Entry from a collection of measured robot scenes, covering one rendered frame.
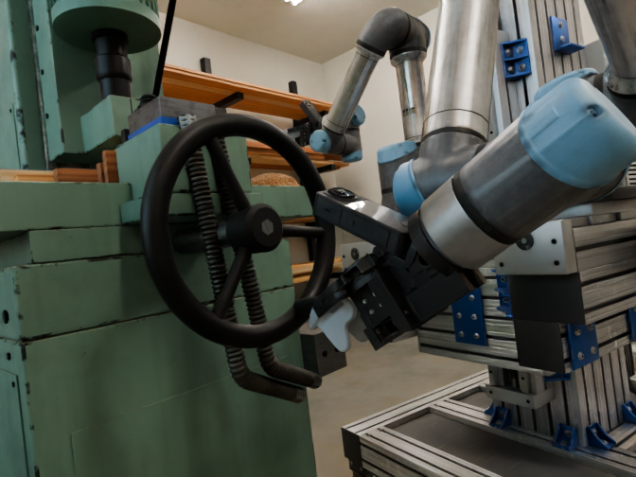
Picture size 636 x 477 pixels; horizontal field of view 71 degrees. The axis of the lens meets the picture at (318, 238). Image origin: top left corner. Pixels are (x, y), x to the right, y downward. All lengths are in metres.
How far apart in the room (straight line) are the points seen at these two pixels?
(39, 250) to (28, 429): 0.21
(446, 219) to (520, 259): 0.51
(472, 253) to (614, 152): 0.12
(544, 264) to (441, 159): 0.40
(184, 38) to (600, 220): 3.54
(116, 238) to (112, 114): 0.25
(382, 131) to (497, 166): 4.17
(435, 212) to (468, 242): 0.04
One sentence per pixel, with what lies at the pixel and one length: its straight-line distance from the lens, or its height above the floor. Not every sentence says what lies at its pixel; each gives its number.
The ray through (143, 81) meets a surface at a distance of 1.15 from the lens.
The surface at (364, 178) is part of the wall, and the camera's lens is 4.59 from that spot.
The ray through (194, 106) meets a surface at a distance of 0.67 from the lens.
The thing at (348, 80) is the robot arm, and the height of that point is 1.27.
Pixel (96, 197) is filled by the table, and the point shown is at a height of 0.88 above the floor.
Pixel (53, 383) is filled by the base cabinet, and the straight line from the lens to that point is 0.65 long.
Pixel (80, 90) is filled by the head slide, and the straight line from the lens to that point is 0.98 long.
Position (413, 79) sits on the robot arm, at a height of 1.25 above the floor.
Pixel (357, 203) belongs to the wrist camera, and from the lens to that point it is 0.45.
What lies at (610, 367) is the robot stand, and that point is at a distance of 1.42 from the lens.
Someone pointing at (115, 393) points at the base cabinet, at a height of 0.62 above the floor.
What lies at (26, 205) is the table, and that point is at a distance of 0.64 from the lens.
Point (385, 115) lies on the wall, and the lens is 4.51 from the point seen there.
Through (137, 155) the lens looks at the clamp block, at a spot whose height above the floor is 0.93.
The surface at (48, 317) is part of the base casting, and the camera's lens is 0.64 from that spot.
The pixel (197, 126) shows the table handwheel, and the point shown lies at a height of 0.93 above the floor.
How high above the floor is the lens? 0.78
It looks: 1 degrees up
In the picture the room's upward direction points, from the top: 7 degrees counter-clockwise
